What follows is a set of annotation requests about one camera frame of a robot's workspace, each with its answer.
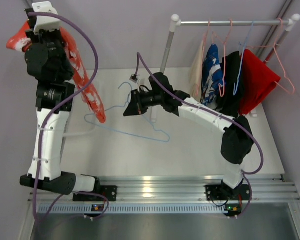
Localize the black drawstring trousers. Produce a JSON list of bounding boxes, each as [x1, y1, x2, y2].
[[216, 51, 245, 118]]

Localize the blue wire hanger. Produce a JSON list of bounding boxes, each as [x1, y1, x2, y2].
[[84, 92, 171, 143]]

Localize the blue hanger with black trousers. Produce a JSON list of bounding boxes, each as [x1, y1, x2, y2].
[[233, 20, 255, 96]]

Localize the beige drawstring trousers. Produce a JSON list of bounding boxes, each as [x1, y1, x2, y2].
[[188, 40, 205, 98]]

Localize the pink wire hanger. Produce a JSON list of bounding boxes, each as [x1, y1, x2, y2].
[[196, 19, 211, 95]]

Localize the orange white patterned trousers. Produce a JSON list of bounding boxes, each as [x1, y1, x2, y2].
[[6, 20, 107, 125]]

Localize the white plastic basket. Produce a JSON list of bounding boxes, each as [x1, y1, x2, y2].
[[63, 117, 96, 138]]

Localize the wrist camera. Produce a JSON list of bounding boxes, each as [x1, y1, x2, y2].
[[129, 74, 145, 86], [32, 1, 61, 35]]

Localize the white clothes rack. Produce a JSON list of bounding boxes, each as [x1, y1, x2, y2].
[[160, 14, 300, 73]]

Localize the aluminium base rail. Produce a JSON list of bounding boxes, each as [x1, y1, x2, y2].
[[28, 174, 300, 205]]

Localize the grey slotted cable duct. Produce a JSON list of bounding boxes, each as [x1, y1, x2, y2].
[[37, 203, 227, 214]]

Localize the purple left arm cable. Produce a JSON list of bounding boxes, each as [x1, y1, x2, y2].
[[27, 11, 110, 223]]

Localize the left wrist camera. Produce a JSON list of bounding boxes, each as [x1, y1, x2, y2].
[[32, 1, 61, 35]]

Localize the blue patterned trousers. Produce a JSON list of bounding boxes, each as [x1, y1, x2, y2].
[[200, 44, 223, 106]]

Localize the red trousers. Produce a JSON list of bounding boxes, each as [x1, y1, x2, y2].
[[238, 49, 281, 115]]

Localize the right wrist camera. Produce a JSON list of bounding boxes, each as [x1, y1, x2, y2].
[[129, 74, 145, 86]]

